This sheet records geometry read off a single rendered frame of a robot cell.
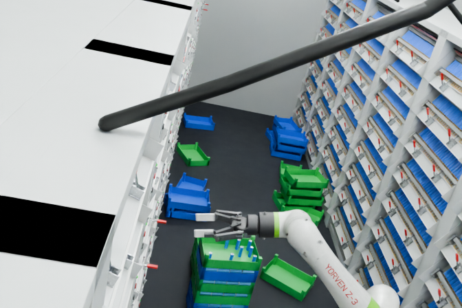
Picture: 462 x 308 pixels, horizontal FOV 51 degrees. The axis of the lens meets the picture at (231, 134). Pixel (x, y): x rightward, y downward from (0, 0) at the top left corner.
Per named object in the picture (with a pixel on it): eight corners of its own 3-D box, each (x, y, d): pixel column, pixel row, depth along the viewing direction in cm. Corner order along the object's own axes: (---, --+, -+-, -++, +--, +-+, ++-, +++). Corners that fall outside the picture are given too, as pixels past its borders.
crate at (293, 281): (313, 284, 317) (317, 275, 314) (301, 301, 300) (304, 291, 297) (273, 262, 329) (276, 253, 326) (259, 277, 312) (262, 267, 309)
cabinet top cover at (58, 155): (200, -11, 250) (201, -18, 248) (93, 295, 50) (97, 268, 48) (161, -19, 248) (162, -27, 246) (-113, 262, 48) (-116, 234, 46)
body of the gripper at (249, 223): (258, 240, 175) (232, 240, 175) (256, 226, 183) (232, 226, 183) (258, 223, 172) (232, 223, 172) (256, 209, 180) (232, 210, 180)
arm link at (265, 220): (272, 205, 180) (275, 219, 171) (271, 231, 184) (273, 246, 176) (256, 205, 180) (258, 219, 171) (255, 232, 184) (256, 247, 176)
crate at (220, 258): (251, 246, 273) (254, 234, 270) (258, 271, 255) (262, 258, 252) (199, 242, 266) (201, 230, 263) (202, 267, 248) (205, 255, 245)
